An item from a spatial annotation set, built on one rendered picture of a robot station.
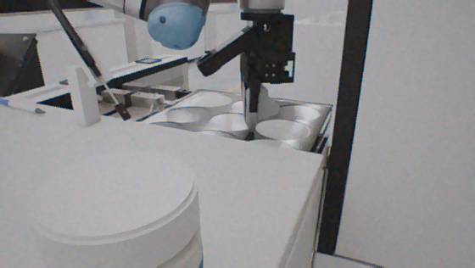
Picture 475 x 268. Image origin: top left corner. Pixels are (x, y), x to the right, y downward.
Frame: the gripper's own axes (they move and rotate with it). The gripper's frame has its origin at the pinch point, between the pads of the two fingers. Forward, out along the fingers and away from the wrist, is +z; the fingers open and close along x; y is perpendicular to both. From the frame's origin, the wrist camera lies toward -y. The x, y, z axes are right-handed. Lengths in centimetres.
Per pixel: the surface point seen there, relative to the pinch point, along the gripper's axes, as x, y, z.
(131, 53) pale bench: 472, -82, 58
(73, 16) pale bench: 374, -132, -5
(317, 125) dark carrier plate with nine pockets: 0.2, 14.2, 1.2
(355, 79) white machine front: -24.9, 5.7, -14.4
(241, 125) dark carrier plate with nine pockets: 3.3, -0.6, 1.4
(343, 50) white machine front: -24.0, 4.4, -17.3
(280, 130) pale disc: -0.6, 6.2, 1.2
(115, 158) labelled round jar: -39.3, -15.6, -14.7
